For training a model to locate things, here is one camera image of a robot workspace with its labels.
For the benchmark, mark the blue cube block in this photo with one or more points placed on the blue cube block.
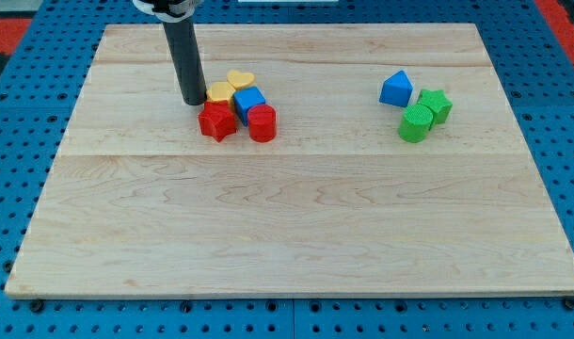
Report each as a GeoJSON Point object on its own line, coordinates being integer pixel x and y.
{"type": "Point", "coordinates": [245, 99]}

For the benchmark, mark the yellow heart block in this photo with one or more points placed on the yellow heart block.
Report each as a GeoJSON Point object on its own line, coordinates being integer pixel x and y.
{"type": "Point", "coordinates": [241, 80]}

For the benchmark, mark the red cylinder block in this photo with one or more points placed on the red cylinder block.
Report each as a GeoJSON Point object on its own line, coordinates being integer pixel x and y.
{"type": "Point", "coordinates": [262, 123]}

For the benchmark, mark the red star block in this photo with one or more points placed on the red star block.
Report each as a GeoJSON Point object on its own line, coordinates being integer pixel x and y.
{"type": "Point", "coordinates": [216, 120]}

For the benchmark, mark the yellow hexagon block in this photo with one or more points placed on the yellow hexagon block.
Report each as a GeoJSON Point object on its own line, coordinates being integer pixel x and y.
{"type": "Point", "coordinates": [219, 92]}

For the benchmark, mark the blue triangle block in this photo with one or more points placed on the blue triangle block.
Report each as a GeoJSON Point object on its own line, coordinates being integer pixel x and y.
{"type": "Point", "coordinates": [396, 90]}

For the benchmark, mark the green cylinder block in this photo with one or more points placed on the green cylinder block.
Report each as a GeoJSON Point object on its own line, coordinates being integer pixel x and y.
{"type": "Point", "coordinates": [415, 123]}

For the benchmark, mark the light wooden board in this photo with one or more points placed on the light wooden board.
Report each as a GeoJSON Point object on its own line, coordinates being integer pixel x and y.
{"type": "Point", "coordinates": [138, 204]}

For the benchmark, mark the green star block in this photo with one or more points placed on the green star block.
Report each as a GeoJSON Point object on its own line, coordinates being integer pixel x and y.
{"type": "Point", "coordinates": [437, 102]}

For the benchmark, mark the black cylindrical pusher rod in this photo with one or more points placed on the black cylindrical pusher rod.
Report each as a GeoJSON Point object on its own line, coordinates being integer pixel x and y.
{"type": "Point", "coordinates": [184, 51]}

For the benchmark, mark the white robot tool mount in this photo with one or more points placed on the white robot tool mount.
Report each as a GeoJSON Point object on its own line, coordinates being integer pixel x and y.
{"type": "Point", "coordinates": [168, 11]}

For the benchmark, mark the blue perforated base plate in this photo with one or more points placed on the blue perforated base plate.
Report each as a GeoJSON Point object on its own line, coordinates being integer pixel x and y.
{"type": "Point", "coordinates": [48, 67]}

